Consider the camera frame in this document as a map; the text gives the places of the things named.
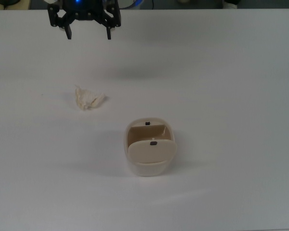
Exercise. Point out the black device on floor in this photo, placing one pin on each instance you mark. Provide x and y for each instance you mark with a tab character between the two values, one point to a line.
8	2

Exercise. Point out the small cream bin with lid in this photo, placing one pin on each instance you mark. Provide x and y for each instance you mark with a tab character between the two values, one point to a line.
149	154

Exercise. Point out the cream paper tissue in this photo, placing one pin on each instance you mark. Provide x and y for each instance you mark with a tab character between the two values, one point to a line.
86	98

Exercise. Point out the white and blue round object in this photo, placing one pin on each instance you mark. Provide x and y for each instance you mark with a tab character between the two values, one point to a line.
132	3

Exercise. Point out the white object beyond table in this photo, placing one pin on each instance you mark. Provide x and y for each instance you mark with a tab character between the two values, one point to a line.
231	2

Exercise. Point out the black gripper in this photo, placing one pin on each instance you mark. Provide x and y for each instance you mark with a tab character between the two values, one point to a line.
83	10

